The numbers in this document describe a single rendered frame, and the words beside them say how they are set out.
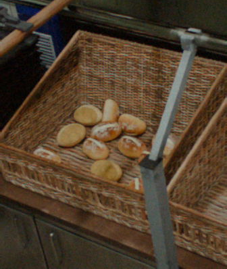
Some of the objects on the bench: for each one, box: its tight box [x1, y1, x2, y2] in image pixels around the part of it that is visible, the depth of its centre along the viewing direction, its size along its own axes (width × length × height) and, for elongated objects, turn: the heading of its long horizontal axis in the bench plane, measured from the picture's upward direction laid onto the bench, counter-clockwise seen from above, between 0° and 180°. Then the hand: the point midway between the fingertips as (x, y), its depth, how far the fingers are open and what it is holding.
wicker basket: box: [0, 30, 227, 235], centre depth 241 cm, size 49×56×28 cm
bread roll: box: [57, 124, 86, 147], centre depth 256 cm, size 6×10×7 cm
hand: (21, 32), depth 195 cm, fingers closed on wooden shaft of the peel, 3 cm apart
